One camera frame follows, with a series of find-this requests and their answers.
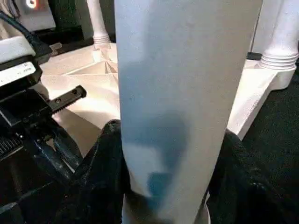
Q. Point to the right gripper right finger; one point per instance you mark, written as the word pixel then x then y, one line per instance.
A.
pixel 245 191

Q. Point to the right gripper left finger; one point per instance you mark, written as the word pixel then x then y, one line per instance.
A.
pixel 100 182

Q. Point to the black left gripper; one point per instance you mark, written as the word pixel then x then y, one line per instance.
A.
pixel 23 109

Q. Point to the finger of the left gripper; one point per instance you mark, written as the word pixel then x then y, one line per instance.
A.
pixel 30 203

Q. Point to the white plastic table top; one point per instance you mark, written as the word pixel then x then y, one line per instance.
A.
pixel 93 77

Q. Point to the white plastic table leg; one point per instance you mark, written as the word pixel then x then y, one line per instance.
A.
pixel 280 35
pixel 182 70
pixel 99 23

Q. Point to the black work mat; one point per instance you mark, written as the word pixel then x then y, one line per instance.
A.
pixel 275 116

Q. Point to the black speaker box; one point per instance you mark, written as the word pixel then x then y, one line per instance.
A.
pixel 66 16

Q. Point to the white computer case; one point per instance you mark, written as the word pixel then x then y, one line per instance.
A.
pixel 39 16

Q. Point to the white cabinet with openings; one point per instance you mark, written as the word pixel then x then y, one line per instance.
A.
pixel 257 23

